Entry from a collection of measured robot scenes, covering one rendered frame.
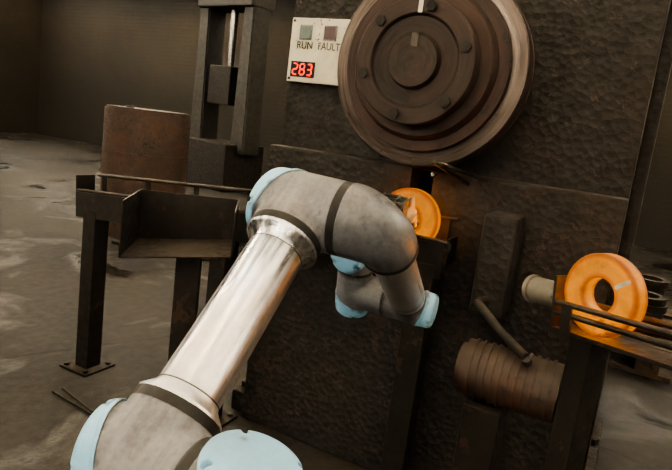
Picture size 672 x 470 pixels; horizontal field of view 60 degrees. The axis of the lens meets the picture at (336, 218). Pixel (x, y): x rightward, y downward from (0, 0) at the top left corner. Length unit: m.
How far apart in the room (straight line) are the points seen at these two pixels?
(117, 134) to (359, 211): 3.38
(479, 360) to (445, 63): 0.64
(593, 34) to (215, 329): 1.11
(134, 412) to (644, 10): 1.30
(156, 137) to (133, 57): 6.96
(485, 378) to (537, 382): 0.10
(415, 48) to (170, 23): 9.22
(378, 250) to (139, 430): 0.39
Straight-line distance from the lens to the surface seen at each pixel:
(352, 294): 1.23
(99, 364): 2.29
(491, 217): 1.36
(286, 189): 0.86
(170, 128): 4.08
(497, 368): 1.28
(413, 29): 1.37
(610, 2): 1.53
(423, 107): 1.33
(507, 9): 1.40
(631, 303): 1.15
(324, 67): 1.69
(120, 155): 4.11
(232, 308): 0.77
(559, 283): 1.22
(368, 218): 0.83
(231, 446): 0.67
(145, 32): 10.81
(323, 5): 1.75
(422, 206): 1.44
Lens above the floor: 0.96
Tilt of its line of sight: 9 degrees down
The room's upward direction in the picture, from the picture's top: 7 degrees clockwise
